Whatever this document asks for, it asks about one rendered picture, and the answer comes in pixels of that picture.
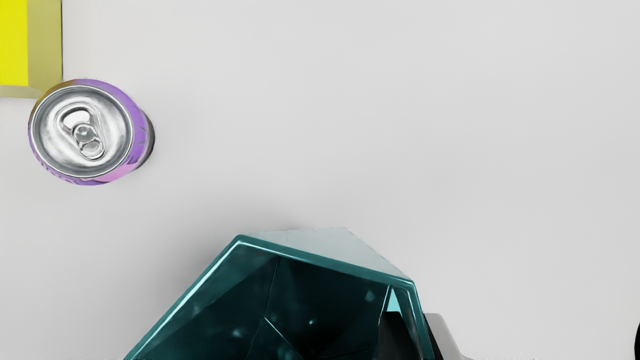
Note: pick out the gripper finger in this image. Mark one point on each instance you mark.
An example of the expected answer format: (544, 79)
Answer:
(447, 342)

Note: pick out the yellow rectangular block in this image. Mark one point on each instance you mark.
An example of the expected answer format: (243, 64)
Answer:
(20, 45)

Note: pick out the teal faceted mug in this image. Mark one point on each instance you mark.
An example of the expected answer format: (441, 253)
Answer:
(280, 305)

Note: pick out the purple drink can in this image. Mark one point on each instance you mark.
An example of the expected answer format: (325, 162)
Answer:
(82, 131)

